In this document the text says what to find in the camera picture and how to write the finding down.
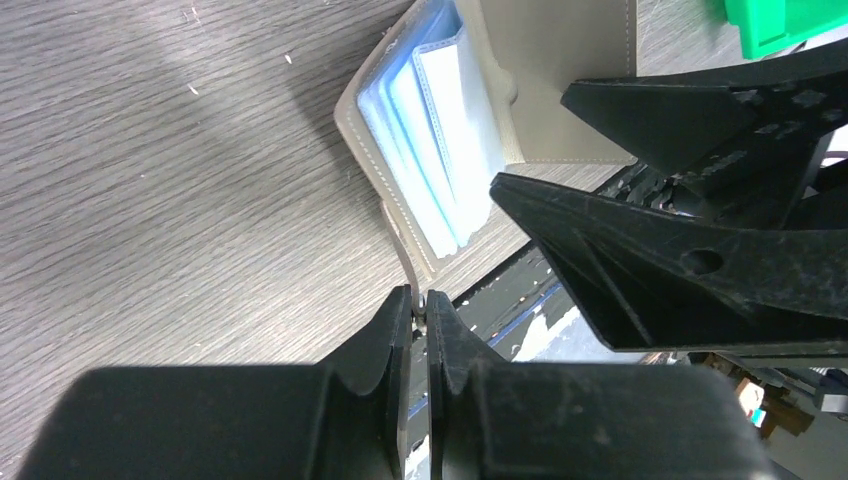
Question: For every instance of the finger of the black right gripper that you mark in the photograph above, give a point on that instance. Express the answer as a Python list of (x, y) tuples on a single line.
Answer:
[(649, 280), (747, 140)]

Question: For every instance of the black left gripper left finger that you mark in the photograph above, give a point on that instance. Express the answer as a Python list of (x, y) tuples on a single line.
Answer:
[(341, 418)]

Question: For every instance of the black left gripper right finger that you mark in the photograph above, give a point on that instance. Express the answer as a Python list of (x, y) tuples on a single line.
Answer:
[(495, 419)]

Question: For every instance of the green plastic bin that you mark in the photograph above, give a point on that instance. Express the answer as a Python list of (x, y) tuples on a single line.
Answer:
[(769, 28)]

